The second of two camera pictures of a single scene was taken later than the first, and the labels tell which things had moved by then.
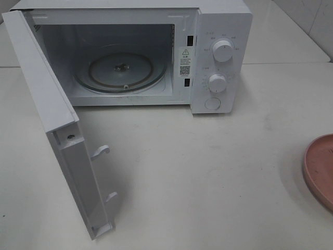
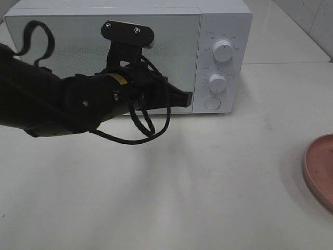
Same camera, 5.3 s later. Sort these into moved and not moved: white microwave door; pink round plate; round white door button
Moved: white microwave door
Not moved: round white door button; pink round plate
